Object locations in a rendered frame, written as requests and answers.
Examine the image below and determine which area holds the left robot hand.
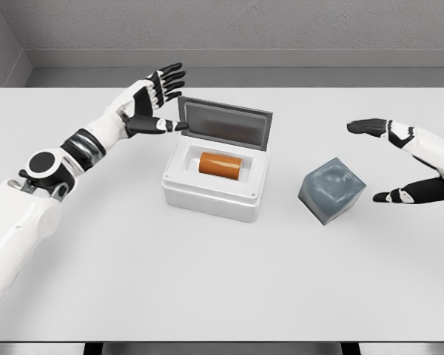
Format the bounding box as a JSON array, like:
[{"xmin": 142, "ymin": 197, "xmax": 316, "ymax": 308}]
[{"xmin": 110, "ymin": 62, "xmax": 190, "ymax": 140}]

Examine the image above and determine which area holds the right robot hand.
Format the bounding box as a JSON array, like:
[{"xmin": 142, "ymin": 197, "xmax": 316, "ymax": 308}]
[{"xmin": 346, "ymin": 118, "xmax": 444, "ymax": 204}]

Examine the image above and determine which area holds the white box with hinged lid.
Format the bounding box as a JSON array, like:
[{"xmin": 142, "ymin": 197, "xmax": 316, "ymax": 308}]
[{"xmin": 161, "ymin": 95, "xmax": 274, "ymax": 224}]

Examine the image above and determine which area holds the grey-blue cube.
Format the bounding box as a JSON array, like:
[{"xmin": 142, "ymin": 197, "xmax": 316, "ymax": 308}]
[{"xmin": 297, "ymin": 157, "xmax": 368, "ymax": 225}]

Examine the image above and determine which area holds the orange cylinder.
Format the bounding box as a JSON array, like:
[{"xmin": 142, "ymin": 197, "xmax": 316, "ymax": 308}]
[{"xmin": 198, "ymin": 151, "xmax": 243, "ymax": 181}]

